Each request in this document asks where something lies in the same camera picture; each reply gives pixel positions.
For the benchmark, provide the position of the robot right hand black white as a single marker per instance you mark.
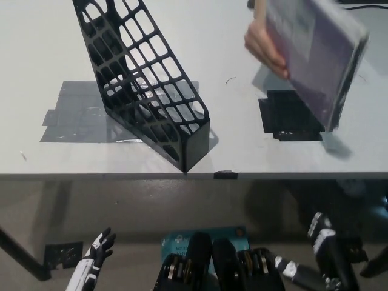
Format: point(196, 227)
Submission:
point(329, 251)

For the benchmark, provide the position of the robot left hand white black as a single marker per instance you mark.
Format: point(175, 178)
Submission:
point(95, 257)

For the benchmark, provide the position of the person's bare hand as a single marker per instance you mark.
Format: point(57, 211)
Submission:
point(262, 45)

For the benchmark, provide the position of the purple spiral notebook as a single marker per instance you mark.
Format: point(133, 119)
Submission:
point(315, 60)

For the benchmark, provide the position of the black lattice magazine stand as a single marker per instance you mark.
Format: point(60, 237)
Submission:
point(195, 142)

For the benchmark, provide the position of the black floor tape square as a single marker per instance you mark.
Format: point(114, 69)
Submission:
point(62, 256)
point(359, 251)

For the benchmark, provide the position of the black table leg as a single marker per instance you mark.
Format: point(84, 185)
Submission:
point(376, 266)
point(21, 254)

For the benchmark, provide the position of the black tape patch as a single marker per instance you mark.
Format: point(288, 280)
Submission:
point(285, 115)

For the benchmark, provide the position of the grey tape patch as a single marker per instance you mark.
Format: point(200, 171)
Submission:
point(72, 112)

